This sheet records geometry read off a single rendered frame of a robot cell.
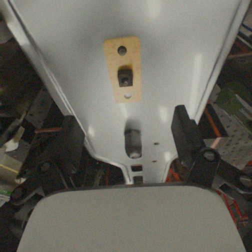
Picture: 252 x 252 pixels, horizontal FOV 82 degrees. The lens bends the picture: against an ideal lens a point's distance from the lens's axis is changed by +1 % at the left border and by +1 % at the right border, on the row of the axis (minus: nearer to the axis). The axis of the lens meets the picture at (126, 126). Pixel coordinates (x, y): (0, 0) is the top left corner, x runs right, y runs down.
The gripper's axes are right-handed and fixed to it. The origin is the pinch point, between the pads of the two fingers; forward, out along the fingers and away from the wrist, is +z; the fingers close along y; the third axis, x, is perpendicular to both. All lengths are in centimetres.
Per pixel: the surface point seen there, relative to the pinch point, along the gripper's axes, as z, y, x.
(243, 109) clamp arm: 5.4, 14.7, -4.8
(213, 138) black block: 9.4, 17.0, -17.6
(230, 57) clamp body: 15.2, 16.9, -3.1
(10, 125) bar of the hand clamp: 2.5, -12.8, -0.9
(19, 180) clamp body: 1.7, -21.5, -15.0
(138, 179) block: 10.9, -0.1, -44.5
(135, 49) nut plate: 7.9, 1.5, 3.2
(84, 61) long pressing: 8.2, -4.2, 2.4
